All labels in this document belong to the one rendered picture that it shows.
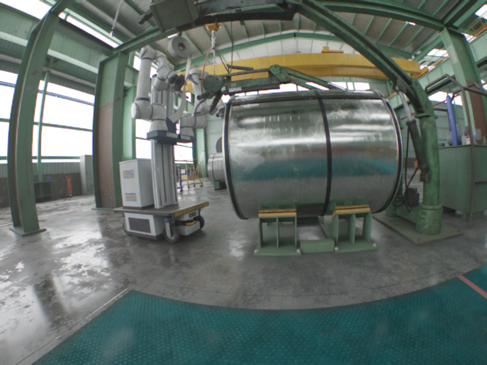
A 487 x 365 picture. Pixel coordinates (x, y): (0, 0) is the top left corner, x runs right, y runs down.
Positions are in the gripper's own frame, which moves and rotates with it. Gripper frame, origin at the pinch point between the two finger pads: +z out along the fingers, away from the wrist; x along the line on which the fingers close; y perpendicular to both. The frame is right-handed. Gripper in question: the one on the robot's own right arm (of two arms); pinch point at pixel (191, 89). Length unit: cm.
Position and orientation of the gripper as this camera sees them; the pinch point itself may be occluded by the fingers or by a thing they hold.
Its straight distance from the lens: 161.8
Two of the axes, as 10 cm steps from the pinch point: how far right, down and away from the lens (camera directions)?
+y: 1.8, -4.9, 8.5
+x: -5.9, 6.4, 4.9
